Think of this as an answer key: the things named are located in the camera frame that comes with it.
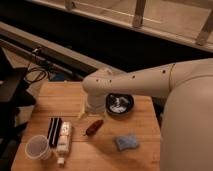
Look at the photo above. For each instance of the black chair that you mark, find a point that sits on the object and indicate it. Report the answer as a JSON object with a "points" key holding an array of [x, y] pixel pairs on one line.
{"points": [[13, 94]]}

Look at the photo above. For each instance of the black white striped eraser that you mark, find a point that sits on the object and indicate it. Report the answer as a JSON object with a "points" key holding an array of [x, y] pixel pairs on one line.
{"points": [[53, 131]]}

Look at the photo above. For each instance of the black bowl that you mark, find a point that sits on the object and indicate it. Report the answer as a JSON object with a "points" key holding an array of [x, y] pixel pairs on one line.
{"points": [[119, 104]]}

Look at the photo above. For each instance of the wooden railing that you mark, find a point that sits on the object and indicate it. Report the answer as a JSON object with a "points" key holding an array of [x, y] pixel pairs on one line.
{"points": [[187, 22]]}

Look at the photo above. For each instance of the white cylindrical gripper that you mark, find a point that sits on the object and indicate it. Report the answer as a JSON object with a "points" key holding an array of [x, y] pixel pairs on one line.
{"points": [[93, 105]]}

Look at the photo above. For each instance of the white plastic bottle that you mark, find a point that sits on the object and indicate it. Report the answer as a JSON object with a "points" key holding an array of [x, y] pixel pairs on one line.
{"points": [[63, 145]]}

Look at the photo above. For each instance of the dark red pepper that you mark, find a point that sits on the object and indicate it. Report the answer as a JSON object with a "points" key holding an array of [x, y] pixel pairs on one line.
{"points": [[93, 128]]}

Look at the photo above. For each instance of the translucent plastic cup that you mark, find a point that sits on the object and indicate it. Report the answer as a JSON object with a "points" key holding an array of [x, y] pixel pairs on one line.
{"points": [[37, 148]]}

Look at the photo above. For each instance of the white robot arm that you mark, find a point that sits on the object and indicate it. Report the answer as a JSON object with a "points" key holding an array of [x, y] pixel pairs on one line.
{"points": [[185, 90]]}

